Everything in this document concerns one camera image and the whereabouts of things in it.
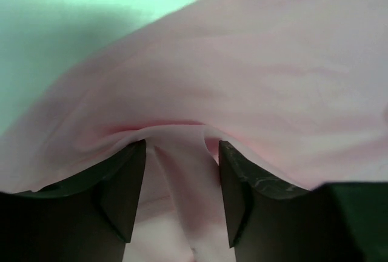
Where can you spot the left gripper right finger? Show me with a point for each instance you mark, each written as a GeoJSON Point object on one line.
{"type": "Point", "coordinates": [269, 219]}

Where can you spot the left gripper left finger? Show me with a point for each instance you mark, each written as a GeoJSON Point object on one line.
{"type": "Point", "coordinates": [87, 217]}

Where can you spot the pink t shirt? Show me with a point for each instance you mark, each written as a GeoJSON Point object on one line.
{"type": "Point", "coordinates": [299, 86]}

